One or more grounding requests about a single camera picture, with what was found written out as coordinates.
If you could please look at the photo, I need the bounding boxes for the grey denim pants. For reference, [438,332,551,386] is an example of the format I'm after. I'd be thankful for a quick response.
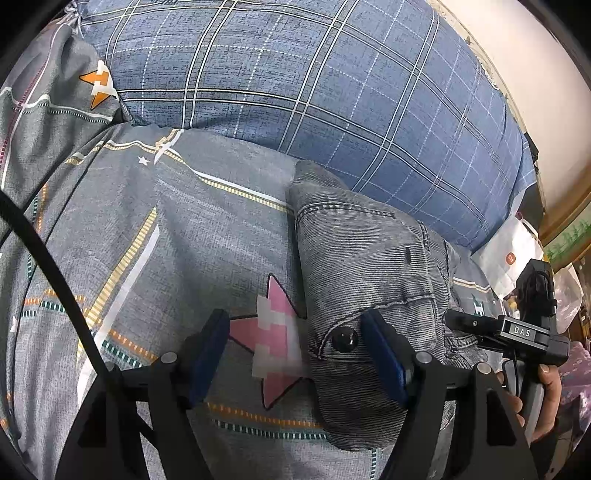
[288,161,502,451]

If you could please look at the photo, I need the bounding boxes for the person right hand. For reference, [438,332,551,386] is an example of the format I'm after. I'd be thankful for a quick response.
[496,360,562,444]

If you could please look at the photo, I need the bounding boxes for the white plastic bag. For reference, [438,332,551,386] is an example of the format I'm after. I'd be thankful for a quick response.
[472,216,544,298]

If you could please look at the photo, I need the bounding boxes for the grey patterned bed sheet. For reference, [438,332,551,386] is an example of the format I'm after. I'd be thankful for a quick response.
[1,20,393,479]

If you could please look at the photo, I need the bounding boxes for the blue plaid pillow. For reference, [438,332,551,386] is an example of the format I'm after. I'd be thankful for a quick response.
[73,1,536,250]

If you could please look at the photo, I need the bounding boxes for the black cable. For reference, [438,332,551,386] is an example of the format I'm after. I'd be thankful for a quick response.
[0,188,116,375]

